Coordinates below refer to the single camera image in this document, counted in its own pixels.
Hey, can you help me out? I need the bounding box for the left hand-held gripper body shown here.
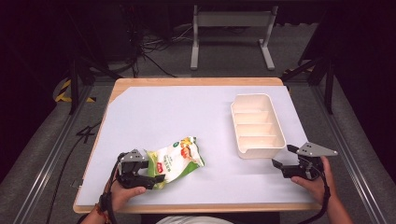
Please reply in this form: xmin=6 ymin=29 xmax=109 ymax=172
xmin=116 ymin=148 xmax=156 ymax=190

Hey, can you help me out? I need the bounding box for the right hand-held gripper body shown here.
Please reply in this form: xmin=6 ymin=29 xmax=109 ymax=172
xmin=281 ymin=141 xmax=339 ymax=182

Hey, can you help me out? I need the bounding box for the green and white snack bag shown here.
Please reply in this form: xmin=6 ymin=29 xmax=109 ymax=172
xmin=145 ymin=135 xmax=205 ymax=190

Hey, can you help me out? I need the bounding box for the white divided storage box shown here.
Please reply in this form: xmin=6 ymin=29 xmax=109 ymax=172
xmin=230 ymin=92 xmax=287 ymax=160

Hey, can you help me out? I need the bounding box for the person's right hand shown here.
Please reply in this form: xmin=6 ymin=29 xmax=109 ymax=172
xmin=290 ymin=155 xmax=338 ymax=205

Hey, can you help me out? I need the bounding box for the person's left hand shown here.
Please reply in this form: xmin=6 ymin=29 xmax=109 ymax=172
xmin=106 ymin=178 xmax=148 ymax=213

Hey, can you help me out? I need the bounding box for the person's light clothing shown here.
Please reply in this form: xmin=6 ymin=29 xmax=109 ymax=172
xmin=154 ymin=216 xmax=235 ymax=224

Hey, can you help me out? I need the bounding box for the black metal stand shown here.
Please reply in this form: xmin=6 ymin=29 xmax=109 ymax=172
xmin=281 ymin=52 xmax=336 ymax=116
xmin=66 ymin=8 xmax=123 ymax=116

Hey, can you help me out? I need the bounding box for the white table mat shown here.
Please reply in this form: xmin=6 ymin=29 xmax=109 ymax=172
xmin=76 ymin=85 xmax=316 ymax=207

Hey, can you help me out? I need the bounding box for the yellow and black hazard tape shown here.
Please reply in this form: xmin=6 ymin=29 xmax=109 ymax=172
xmin=54 ymin=78 xmax=96 ymax=104

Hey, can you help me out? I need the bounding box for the wooden table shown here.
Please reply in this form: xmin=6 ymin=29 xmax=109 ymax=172
xmin=72 ymin=77 xmax=322 ymax=215

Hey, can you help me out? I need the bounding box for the aluminium floor rail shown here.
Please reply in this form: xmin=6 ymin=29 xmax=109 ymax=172
xmin=311 ymin=85 xmax=388 ymax=224
xmin=13 ymin=85 xmax=94 ymax=224

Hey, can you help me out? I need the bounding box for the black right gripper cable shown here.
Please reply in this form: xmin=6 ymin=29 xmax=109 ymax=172
xmin=297 ymin=169 xmax=332 ymax=224

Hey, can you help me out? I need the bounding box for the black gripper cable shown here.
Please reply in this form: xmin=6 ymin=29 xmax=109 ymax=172
xmin=98 ymin=152 xmax=123 ymax=224
xmin=297 ymin=169 xmax=332 ymax=224

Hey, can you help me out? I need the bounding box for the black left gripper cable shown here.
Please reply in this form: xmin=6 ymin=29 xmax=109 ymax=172
xmin=98 ymin=152 xmax=123 ymax=224

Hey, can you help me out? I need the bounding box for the black floor cable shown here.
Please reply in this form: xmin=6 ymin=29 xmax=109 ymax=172
xmin=46 ymin=121 xmax=104 ymax=224

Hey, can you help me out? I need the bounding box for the red wrist bracelet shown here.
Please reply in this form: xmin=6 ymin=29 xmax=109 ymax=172
xmin=94 ymin=203 xmax=110 ymax=224

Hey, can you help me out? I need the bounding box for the bundle of black cables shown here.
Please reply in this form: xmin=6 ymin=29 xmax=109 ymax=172
xmin=123 ymin=18 xmax=194 ymax=78

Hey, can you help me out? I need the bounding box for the white metal desk frame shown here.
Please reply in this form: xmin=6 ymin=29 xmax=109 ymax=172
xmin=190 ymin=4 xmax=279 ymax=71

